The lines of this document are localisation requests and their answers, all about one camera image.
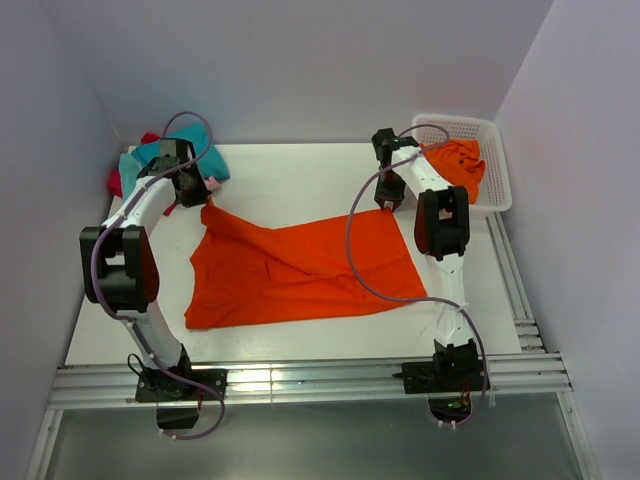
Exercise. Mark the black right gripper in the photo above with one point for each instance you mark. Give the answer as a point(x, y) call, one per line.
point(383, 194)

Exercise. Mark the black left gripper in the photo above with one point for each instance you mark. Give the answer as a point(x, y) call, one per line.
point(203, 191)

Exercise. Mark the orange t-shirt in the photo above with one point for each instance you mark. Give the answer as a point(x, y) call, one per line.
point(337, 267)
point(459, 162)

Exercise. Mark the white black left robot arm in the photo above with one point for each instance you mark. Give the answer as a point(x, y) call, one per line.
point(121, 275)

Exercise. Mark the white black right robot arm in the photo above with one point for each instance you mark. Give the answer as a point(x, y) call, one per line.
point(441, 233)

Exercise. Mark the pink folded t-shirt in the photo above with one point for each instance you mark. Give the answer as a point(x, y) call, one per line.
point(210, 184)

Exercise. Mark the teal folded t-shirt top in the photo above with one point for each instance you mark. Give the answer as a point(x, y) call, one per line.
point(211, 164)

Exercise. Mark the mint green folded t-shirt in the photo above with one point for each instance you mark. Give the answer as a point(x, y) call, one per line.
point(129, 168)

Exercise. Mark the red folded t-shirt bottom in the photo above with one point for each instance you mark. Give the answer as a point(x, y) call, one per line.
point(114, 179)

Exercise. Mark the orange t-shirt in basket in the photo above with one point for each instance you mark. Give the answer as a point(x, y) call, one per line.
point(459, 162)

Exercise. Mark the white plastic laundry basket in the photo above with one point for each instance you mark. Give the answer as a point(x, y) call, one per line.
point(494, 191)

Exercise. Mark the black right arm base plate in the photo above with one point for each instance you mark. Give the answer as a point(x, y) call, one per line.
point(448, 389)

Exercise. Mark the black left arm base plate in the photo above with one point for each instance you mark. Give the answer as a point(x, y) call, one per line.
point(178, 404)

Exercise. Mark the aluminium front rail frame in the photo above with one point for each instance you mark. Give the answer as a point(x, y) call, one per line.
point(112, 386)

